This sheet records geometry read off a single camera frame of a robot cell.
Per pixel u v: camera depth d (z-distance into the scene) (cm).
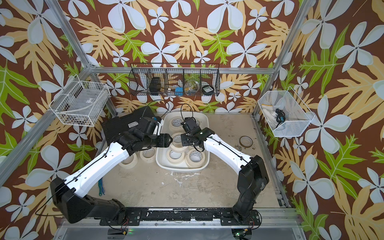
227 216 75
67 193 39
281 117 81
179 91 93
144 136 57
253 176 45
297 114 75
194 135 61
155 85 99
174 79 97
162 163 90
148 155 95
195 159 92
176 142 73
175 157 94
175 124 111
